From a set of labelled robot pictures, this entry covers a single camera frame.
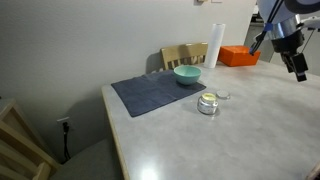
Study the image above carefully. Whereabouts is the white wall outlet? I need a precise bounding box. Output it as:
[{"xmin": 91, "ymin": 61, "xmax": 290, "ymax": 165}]
[{"xmin": 57, "ymin": 117, "xmax": 72, "ymax": 130}]

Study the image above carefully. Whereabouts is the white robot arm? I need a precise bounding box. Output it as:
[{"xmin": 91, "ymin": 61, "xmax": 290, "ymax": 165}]
[{"xmin": 256, "ymin": 0, "xmax": 320, "ymax": 82}]

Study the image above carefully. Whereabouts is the black power cable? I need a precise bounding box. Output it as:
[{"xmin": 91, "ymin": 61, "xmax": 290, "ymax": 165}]
[{"xmin": 62, "ymin": 121, "xmax": 72, "ymax": 162}]

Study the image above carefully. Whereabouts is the white paper towel roll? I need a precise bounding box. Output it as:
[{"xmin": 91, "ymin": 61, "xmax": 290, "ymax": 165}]
[{"xmin": 204, "ymin": 24, "xmax": 225, "ymax": 68}]

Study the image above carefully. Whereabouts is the dark blue cloth mat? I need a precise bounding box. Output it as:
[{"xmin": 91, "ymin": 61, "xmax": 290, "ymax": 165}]
[{"xmin": 111, "ymin": 70, "xmax": 206, "ymax": 117}]

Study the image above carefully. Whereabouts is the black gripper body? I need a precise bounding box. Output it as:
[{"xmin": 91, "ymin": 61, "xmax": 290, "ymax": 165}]
[{"xmin": 272, "ymin": 30, "xmax": 304, "ymax": 73}]

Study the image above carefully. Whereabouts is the teal ceramic bowl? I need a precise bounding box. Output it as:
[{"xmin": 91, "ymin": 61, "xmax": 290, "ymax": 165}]
[{"xmin": 173, "ymin": 65, "xmax": 201, "ymax": 85}]

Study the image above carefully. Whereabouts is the wooden chair at left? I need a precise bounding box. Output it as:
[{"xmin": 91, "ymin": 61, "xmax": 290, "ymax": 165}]
[{"xmin": 0, "ymin": 99, "xmax": 61, "ymax": 180}]

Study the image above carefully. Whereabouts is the silver round lid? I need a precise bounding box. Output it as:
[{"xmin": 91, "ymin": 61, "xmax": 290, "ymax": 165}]
[{"xmin": 216, "ymin": 90, "xmax": 231, "ymax": 100}]

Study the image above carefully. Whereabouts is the orange cardboard box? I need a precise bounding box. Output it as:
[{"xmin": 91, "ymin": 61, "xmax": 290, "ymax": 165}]
[{"xmin": 218, "ymin": 45, "xmax": 261, "ymax": 67}]

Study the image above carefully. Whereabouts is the wooden chair behind table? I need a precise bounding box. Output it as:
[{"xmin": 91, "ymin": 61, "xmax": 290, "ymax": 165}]
[{"xmin": 160, "ymin": 42, "xmax": 208, "ymax": 70}]

